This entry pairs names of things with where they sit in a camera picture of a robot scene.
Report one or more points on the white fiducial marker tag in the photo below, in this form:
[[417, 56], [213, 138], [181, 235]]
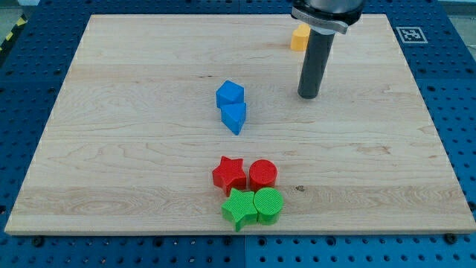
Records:
[[411, 35]]

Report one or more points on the red star block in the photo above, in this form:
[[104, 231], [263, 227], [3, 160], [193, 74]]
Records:
[[229, 174]]

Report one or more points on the blue cube block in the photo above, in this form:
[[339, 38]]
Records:
[[229, 93]]

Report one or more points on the red cylinder block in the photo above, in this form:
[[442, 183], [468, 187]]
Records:
[[263, 174]]

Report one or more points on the green star block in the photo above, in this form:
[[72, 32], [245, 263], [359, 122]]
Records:
[[239, 209]]

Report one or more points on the yellow heart block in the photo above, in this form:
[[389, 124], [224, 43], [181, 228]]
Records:
[[300, 37]]

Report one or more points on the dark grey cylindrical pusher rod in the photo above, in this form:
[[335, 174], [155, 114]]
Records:
[[314, 64]]

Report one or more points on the light wooden board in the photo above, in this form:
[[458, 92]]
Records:
[[134, 134]]

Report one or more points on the blue triangle block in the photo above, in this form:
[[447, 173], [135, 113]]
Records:
[[233, 116]]

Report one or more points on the green cylinder block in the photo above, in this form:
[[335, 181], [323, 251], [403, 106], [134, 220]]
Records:
[[269, 204]]

